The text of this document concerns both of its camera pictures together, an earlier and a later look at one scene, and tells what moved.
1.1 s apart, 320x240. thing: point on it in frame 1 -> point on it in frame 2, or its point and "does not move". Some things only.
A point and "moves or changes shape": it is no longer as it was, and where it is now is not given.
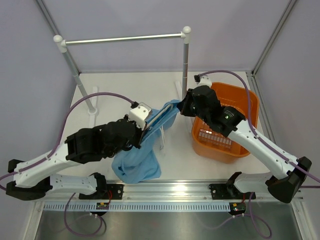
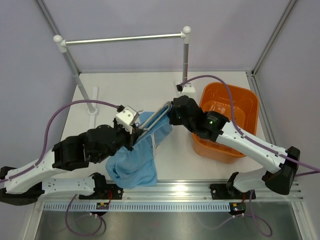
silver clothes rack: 61,44 does not move
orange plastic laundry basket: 213,146 does not move
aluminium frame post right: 273,37 does not move
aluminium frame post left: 48,17 does not move
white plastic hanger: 170,106 moves or changes shape
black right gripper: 184,106 -> 173,120
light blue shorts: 137,164 moves or changes shape
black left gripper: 139,131 does not move
